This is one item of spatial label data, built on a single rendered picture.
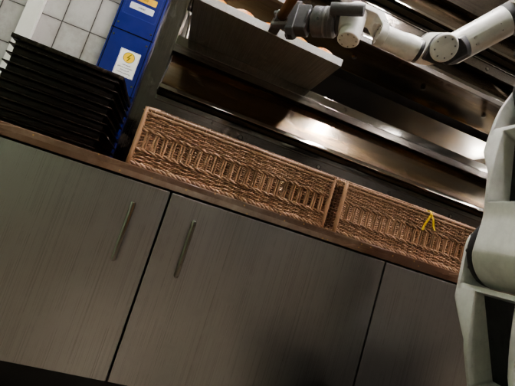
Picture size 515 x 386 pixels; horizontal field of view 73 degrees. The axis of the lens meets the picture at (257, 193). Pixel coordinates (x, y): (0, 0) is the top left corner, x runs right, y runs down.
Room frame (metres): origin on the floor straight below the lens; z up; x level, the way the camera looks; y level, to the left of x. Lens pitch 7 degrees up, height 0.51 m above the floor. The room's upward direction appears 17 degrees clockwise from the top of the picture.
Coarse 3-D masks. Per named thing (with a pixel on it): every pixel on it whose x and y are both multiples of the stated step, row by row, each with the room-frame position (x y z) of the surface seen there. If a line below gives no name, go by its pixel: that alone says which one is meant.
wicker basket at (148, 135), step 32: (160, 128) 0.85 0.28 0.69; (192, 128) 0.87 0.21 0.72; (128, 160) 0.84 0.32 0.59; (160, 160) 0.86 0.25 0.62; (192, 160) 1.29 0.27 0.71; (224, 160) 0.89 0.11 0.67; (256, 160) 0.92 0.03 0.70; (288, 160) 0.93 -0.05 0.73; (224, 192) 0.90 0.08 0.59; (256, 192) 0.92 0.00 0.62; (288, 192) 1.32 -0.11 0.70; (320, 192) 0.96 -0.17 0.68; (320, 224) 0.96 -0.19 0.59
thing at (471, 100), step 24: (240, 0) 1.29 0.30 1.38; (264, 0) 1.26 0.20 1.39; (336, 48) 1.40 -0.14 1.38; (360, 48) 1.36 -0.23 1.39; (360, 72) 1.50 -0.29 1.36; (384, 72) 1.46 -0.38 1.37; (408, 72) 1.42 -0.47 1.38; (432, 72) 1.40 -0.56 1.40; (408, 96) 1.58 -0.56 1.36; (432, 96) 1.53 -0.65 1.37; (456, 96) 1.49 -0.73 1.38; (480, 96) 1.45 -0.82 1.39; (480, 120) 1.61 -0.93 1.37
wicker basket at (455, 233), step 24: (336, 192) 1.03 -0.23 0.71; (360, 192) 0.99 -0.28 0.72; (336, 216) 0.98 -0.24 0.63; (360, 216) 1.45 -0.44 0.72; (384, 216) 1.01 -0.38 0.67; (408, 216) 1.03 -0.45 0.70; (384, 240) 1.01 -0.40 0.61; (408, 240) 1.49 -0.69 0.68; (432, 240) 1.04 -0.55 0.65; (456, 240) 1.05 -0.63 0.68; (432, 264) 1.04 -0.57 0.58; (456, 264) 1.06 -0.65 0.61
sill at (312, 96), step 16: (192, 48) 1.33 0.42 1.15; (208, 48) 1.35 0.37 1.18; (240, 64) 1.38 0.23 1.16; (272, 80) 1.41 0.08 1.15; (304, 96) 1.44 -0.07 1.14; (320, 96) 1.46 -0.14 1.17; (352, 112) 1.49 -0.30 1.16; (384, 128) 1.53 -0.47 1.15; (416, 144) 1.57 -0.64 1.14; (432, 144) 1.58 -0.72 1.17; (464, 160) 1.62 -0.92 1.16
